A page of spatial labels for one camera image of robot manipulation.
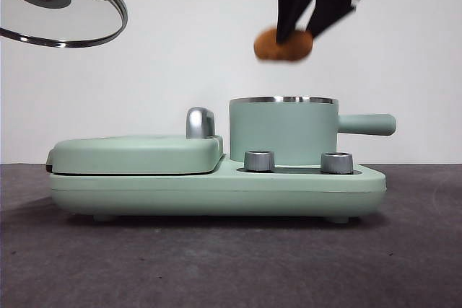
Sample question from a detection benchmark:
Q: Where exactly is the silver griddle lid handle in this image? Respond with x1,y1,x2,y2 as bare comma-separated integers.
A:
185,107,217,140

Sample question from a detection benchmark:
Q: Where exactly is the mint green breakfast machine base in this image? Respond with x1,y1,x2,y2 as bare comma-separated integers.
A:
48,154,387,224

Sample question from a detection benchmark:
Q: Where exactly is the brown potato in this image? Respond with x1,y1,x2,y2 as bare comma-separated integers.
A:
253,27,314,63

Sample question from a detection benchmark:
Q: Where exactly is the mint green steamer pot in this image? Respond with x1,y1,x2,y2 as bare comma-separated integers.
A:
228,95,398,165

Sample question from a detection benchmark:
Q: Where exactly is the silver control knob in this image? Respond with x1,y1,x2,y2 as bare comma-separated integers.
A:
320,151,354,175
243,149,275,172

